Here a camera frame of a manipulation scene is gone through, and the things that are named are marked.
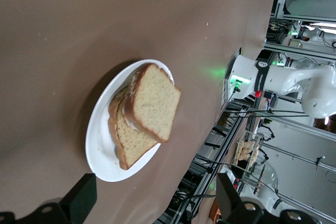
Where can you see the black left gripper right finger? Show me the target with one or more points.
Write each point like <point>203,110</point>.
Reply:
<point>227,197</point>

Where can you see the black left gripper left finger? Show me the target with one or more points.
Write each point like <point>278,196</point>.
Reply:
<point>78,197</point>

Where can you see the white round plate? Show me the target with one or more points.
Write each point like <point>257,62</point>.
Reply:
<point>101,140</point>

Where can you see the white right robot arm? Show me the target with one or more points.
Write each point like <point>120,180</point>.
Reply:
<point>283,79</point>

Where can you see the clear box of snacks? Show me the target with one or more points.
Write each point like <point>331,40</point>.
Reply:
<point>245,150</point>

